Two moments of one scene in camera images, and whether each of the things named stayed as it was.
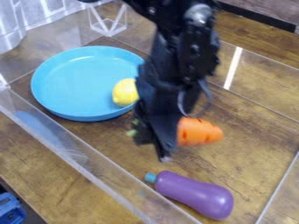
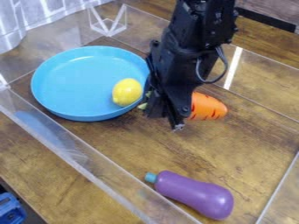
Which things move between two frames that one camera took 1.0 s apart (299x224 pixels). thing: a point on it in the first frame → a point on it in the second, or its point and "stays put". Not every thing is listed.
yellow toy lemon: (125, 92) stays put
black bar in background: (255, 16) stays put
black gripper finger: (164, 136) → (179, 111)
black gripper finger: (144, 135) → (157, 105)
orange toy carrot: (196, 132) → (207, 108)
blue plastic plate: (73, 80) stays put
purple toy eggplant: (208, 199) stays put
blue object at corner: (12, 213) stays put
